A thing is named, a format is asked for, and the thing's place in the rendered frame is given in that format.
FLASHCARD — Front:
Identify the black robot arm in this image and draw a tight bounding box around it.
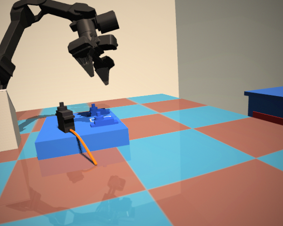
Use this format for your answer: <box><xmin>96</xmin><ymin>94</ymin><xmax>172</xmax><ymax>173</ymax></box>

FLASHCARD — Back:
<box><xmin>0</xmin><ymin>0</ymin><xmax>119</xmax><ymax>90</ymax></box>

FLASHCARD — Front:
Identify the blue rectangular platform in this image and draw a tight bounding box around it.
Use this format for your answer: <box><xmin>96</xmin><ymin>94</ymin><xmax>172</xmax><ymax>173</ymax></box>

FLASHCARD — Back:
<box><xmin>35</xmin><ymin>104</ymin><xmax>130</xmax><ymax>160</ymax></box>

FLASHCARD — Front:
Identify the black micro servo with orange cable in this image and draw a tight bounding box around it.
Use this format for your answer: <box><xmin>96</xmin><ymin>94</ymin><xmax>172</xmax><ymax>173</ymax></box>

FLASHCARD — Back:
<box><xmin>55</xmin><ymin>102</ymin><xmax>97</xmax><ymax>165</ymax></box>

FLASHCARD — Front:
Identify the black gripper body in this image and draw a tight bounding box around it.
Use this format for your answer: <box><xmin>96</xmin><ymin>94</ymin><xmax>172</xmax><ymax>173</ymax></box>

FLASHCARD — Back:
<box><xmin>67</xmin><ymin>31</ymin><xmax>115</xmax><ymax>69</ymax></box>

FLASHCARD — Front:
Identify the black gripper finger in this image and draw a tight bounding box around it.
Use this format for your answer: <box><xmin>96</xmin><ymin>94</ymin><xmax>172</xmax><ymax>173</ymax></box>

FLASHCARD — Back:
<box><xmin>95</xmin><ymin>63</ymin><xmax>114</xmax><ymax>85</ymax></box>
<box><xmin>72</xmin><ymin>46</ymin><xmax>95</xmax><ymax>77</ymax></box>

